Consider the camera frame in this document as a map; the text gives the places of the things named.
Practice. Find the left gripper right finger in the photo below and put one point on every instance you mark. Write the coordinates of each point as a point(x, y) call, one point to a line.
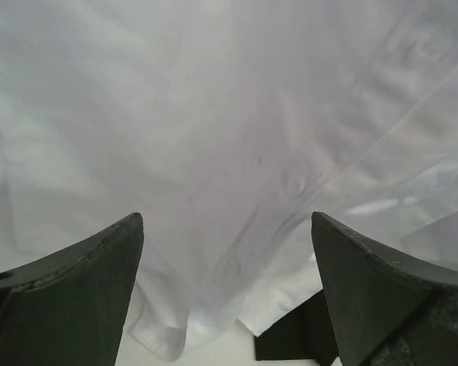
point(386, 307)

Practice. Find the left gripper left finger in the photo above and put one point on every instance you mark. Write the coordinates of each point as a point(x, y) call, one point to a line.
point(70, 307)

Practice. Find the black shirt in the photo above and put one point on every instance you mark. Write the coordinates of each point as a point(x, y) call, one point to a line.
point(306, 333)

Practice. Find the white shirt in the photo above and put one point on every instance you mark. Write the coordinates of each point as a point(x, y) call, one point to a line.
point(226, 124)

